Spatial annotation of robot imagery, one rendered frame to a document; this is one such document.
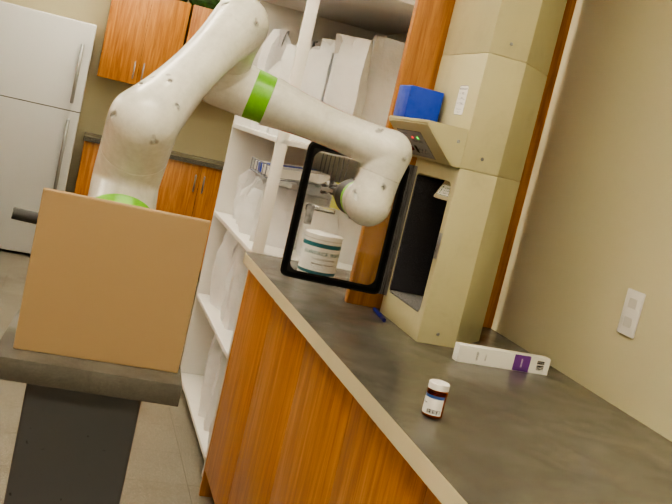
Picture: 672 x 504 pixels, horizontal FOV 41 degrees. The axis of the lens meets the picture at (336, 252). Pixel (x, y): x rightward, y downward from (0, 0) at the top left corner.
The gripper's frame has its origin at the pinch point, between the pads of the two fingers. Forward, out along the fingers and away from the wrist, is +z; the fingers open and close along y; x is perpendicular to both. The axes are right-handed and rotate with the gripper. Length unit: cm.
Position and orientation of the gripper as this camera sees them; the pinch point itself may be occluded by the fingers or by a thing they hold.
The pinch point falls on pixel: (331, 187)
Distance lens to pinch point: 246.3
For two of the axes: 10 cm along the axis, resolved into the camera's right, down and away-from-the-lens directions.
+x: -2.2, 9.7, 1.2
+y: -9.4, -1.8, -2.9
